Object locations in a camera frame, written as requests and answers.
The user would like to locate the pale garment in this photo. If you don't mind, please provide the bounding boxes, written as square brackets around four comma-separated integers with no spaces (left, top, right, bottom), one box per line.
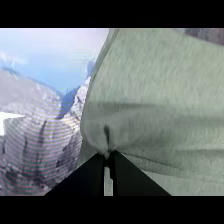
[76,28,224,197]

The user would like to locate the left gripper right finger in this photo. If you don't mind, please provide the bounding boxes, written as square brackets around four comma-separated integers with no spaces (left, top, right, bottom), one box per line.
[107,150,171,197]

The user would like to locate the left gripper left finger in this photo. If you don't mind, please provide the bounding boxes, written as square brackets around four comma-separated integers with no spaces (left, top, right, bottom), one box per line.
[44,152,106,197]

